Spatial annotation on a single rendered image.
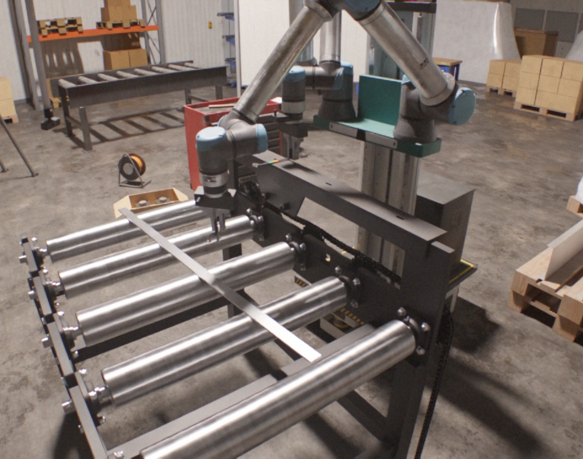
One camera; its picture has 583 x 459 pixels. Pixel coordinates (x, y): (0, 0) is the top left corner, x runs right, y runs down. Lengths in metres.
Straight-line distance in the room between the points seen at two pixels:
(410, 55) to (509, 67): 9.73
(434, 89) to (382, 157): 0.74
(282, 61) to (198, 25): 10.88
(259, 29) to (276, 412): 5.43
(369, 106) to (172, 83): 4.84
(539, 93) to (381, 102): 7.60
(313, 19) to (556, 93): 8.23
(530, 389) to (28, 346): 2.83
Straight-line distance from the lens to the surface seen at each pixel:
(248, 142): 1.36
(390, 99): 2.18
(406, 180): 2.25
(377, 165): 2.40
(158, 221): 2.04
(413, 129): 1.93
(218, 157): 1.34
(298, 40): 1.53
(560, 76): 9.52
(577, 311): 2.95
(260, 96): 1.50
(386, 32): 1.55
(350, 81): 2.23
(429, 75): 1.68
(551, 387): 2.71
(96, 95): 6.44
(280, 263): 1.66
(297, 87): 1.72
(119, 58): 10.54
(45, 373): 2.75
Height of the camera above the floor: 1.75
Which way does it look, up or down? 27 degrees down
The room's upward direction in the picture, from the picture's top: straight up
